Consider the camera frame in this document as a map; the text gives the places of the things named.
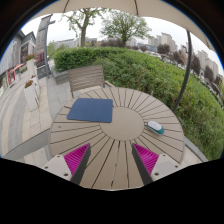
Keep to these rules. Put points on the blue mouse pad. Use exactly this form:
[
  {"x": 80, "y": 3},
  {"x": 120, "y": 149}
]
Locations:
[{"x": 89, "y": 109}]

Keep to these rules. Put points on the tall advertising sign pillar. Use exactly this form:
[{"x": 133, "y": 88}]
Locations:
[{"x": 41, "y": 47}]

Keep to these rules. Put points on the white planter with flowers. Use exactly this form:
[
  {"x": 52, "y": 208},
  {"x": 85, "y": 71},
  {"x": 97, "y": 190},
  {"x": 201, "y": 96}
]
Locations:
[{"x": 31, "y": 95}]

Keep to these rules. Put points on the round slatted wooden table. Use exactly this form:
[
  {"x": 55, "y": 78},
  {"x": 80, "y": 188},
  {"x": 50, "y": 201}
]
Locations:
[{"x": 111, "y": 164}]

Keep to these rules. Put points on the far white flower planter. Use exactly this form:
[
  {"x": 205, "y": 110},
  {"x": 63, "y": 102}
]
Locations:
[{"x": 30, "y": 62}]

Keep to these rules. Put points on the green trimmed hedge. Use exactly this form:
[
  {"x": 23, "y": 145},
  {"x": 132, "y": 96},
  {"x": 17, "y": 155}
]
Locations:
[{"x": 198, "y": 111}]

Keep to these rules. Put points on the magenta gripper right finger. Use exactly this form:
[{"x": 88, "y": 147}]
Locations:
[{"x": 152, "y": 166}]

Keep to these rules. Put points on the slatted wooden chair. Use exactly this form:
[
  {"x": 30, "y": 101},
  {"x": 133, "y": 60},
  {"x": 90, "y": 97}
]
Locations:
[{"x": 87, "y": 77}]

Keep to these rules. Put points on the white and teal mouse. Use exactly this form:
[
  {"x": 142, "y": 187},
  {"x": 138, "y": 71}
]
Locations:
[{"x": 155, "y": 127}]

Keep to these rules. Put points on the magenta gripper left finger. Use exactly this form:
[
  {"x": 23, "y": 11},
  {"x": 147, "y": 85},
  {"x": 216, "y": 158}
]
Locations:
[{"x": 70, "y": 167}]

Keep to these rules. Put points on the beige patio umbrella canopy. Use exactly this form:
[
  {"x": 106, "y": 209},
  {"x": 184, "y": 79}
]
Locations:
[{"x": 142, "y": 8}]

